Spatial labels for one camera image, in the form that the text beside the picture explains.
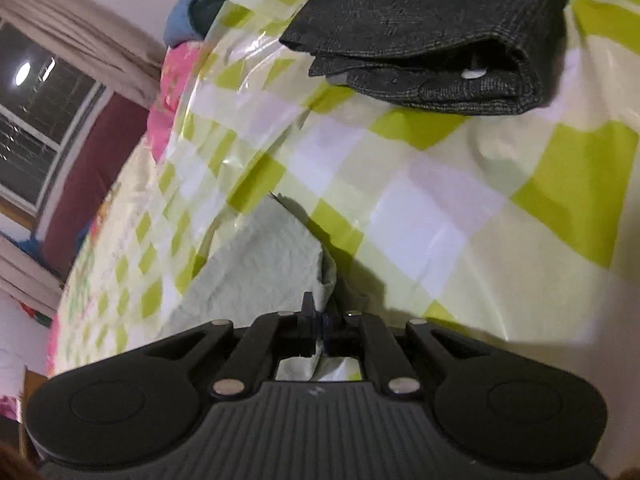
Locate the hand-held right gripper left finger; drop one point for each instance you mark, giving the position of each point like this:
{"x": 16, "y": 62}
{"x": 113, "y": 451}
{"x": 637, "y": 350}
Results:
{"x": 311, "y": 331}

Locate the dark grey denim pants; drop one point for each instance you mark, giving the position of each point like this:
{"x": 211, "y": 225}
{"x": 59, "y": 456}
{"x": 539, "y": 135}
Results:
{"x": 425, "y": 35}

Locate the blue cloth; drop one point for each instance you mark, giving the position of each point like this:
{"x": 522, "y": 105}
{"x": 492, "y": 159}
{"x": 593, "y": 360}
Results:
{"x": 200, "y": 10}

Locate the pale green pants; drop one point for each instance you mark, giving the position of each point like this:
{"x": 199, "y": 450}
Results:
{"x": 260, "y": 260}

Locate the green checkered plastic sheet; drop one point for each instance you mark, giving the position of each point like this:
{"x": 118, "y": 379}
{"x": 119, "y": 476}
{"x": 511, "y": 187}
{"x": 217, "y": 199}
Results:
{"x": 450, "y": 200}

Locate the maroon headboard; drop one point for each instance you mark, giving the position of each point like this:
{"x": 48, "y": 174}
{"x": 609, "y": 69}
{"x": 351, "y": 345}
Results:
{"x": 85, "y": 180}

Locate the window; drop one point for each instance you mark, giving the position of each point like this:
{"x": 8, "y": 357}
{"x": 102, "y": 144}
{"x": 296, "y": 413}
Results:
{"x": 45, "y": 125}

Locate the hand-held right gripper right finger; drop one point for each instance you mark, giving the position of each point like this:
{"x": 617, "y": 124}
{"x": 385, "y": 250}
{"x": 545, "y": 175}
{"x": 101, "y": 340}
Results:
{"x": 328, "y": 334}

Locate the pink floral blanket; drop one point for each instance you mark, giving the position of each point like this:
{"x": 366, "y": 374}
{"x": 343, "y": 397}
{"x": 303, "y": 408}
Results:
{"x": 167, "y": 110}

